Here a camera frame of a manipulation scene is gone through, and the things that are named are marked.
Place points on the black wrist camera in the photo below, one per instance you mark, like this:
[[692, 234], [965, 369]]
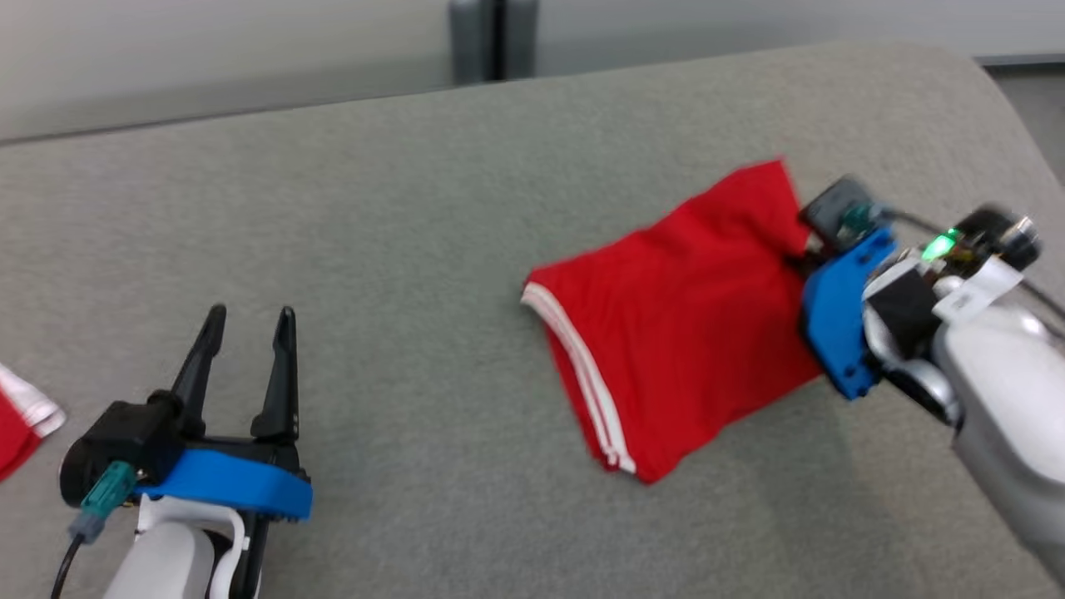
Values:
[[832, 208], [116, 441]]

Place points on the grey partition post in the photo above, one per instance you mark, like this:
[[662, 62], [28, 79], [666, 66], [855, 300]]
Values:
[[492, 37]]

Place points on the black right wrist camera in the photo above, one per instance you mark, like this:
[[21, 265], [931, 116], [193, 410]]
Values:
[[832, 208]]

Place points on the grey wall baseboard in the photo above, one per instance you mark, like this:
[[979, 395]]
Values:
[[1023, 60]]

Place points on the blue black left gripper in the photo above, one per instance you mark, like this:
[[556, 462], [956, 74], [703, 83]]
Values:
[[233, 482]]

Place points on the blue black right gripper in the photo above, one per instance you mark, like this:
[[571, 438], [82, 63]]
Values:
[[836, 324]]

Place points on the red white lettered t-shirt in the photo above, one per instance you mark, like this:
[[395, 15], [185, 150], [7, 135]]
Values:
[[682, 324]]

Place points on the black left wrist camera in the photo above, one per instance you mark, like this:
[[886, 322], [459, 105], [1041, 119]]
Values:
[[116, 441]]

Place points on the red shorts with white stripe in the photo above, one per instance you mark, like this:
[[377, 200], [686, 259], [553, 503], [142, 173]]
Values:
[[21, 416]]

